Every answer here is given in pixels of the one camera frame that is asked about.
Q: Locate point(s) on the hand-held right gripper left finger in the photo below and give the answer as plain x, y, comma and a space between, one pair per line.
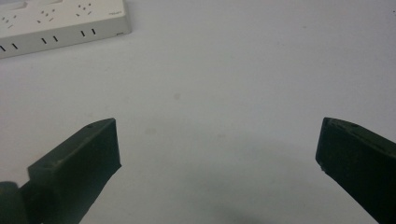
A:
77, 168

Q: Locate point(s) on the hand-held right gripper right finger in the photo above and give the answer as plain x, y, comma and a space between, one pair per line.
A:
361, 161

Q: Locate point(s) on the white power strip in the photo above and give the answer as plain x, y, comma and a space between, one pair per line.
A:
59, 23

